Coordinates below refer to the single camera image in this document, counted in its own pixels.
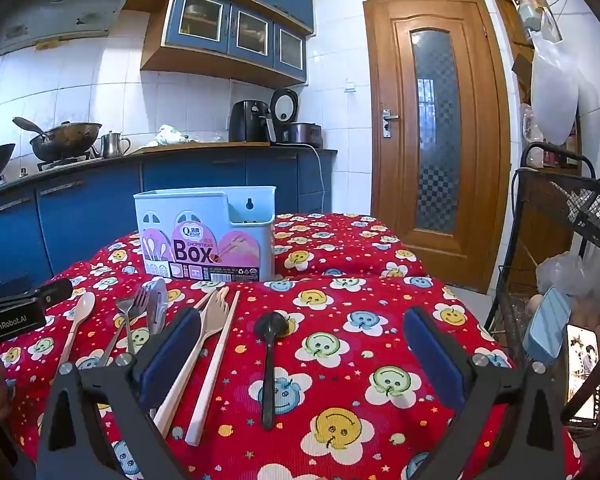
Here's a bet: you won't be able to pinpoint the large metal wok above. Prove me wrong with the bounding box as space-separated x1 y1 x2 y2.
12 116 103 162

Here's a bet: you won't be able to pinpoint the patterned cloth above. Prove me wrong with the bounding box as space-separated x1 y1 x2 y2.
155 124 190 147

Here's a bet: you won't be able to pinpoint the black air fryer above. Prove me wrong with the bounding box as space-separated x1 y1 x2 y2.
228 100 277 143

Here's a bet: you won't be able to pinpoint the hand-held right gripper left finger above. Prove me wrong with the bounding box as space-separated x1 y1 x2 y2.
36 306 203 480

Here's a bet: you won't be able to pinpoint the white plastic spoon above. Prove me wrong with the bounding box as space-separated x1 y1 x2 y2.
57 291 97 368

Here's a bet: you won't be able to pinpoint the pale plastic fork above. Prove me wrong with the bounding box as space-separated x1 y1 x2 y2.
152 287 231 438

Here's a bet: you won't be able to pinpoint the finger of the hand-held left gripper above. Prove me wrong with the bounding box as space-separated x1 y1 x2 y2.
32 278 75 306

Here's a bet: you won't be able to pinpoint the white plastic packet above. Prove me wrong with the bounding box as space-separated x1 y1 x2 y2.
519 104 546 168

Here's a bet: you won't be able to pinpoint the clear plastic bag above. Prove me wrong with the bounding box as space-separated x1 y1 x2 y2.
536 252 600 301

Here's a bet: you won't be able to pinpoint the black wire rack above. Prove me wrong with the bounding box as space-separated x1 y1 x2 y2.
482 142 600 361

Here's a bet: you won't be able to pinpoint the metal door handle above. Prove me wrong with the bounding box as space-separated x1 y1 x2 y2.
381 108 400 139

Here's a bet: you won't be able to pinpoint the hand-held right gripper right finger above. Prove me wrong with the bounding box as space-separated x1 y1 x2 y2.
402 305 583 480

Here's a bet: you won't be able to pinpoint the wooden door with glass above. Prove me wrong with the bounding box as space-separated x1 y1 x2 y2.
362 0 512 295

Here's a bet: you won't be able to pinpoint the blue kitchen counter cabinets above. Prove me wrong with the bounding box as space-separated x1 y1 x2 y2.
0 149 338 291

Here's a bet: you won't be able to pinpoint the light blue utensil box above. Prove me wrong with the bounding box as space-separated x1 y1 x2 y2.
133 186 277 282

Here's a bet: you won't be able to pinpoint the glass door wall cabinet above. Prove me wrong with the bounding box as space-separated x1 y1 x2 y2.
140 0 308 88

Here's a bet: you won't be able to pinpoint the white power cable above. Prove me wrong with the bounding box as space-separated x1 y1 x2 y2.
292 142 327 213

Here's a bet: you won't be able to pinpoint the black rice cooker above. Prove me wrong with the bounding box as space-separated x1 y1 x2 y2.
270 88 300 145

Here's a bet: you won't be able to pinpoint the grey range hood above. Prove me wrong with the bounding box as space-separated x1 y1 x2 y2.
0 0 148 57

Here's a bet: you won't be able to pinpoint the white hanging plastic bag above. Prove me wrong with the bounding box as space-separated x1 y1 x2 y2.
530 40 581 146

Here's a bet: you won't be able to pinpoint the red smiley flower tablecloth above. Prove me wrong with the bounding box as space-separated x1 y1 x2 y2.
0 212 583 480

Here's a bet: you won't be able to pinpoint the brown slow cooker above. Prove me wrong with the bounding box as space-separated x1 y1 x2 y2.
288 122 324 148

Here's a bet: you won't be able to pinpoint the black plastic spoon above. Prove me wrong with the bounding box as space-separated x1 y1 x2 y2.
253 311 291 431

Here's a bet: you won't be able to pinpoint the pale chopstick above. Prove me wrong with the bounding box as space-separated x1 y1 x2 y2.
185 290 242 446

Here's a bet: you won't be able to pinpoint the tan chopstick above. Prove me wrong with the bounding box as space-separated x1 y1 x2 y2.
192 287 218 311

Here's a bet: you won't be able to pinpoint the light blue plastic container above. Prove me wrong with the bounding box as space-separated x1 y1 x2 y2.
522 286 573 363

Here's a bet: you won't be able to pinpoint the smartphone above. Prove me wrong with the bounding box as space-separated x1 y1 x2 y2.
560 322 600 428

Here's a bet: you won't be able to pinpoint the metal spoon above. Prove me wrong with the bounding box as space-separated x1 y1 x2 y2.
146 279 169 336

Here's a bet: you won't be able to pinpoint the metal kettle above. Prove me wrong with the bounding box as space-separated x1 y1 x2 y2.
100 131 132 158

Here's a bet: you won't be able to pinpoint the gas stove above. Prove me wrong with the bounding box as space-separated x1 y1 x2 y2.
36 155 103 173

